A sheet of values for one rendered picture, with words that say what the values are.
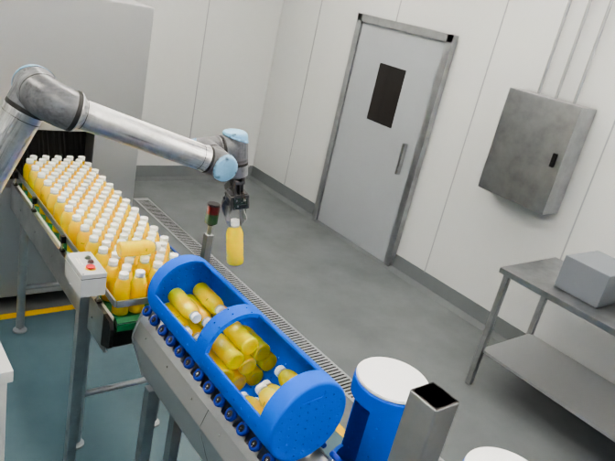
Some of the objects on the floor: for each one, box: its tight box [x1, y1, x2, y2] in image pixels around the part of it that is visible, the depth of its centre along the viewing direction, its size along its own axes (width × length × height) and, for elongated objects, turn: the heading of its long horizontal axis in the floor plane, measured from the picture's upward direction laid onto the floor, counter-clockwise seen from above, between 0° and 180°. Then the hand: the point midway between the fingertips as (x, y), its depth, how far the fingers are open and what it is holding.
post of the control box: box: [63, 294, 90, 461], centre depth 262 cm, size 4×4×100 cm
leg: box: [163, 414, 182, 461], centre depth 272 cm, size 6×6×63 cm
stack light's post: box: [200, 232, 214, 263], centre depth 313 cm, size 4×4×110 cm
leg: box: [135, 385, 158, 461], centre depth 263 cm, size 6×6×63 cm
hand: (234, 221), depth 231 cm, fingers closed on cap, 4 cm apart
